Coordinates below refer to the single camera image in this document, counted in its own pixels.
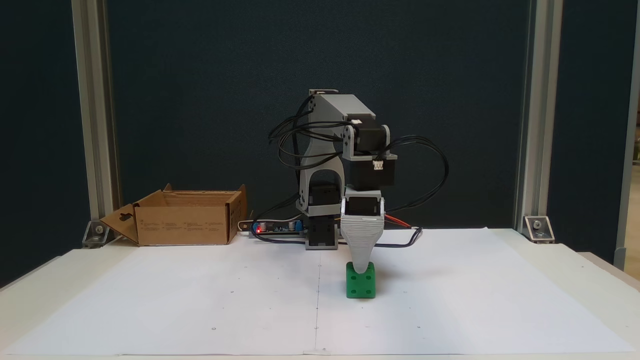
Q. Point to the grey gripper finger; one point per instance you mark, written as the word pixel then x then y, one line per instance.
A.
pixel 362 235

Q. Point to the green die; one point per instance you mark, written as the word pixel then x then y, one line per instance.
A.
pixel 360 287

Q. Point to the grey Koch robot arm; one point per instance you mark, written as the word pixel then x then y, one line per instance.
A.
pixel 345 107

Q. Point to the blue circuit board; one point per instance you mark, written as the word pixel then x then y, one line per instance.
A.
pixel 272 229

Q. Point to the white paper sheet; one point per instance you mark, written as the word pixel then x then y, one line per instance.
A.
pixel 450 290

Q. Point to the open brown cardboard box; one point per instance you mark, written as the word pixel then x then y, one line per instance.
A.
pixel 180 227

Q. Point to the metal corner bracket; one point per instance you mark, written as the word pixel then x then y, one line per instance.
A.
pixel 97 234
pixel 539 229

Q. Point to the aluminium frame post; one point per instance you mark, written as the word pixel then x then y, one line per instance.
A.
pixel 539 125
pixel 97 125

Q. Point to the grey partition edge post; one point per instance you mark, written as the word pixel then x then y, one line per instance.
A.
pixel 625 125

